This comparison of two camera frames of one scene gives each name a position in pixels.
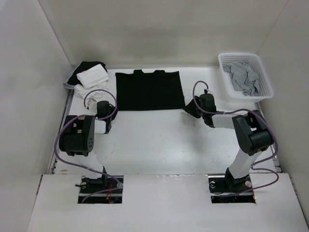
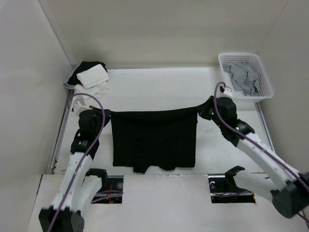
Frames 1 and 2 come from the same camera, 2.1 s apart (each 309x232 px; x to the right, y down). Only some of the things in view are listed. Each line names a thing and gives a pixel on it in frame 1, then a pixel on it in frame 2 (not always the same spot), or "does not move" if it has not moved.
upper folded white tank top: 93,77 does not move
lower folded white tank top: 95,91 does not move
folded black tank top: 73,79 does not move
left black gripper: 112,109 → 107,115
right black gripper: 190,108 → 203,108
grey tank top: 244,78 does not move
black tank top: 158,91 → 154,140
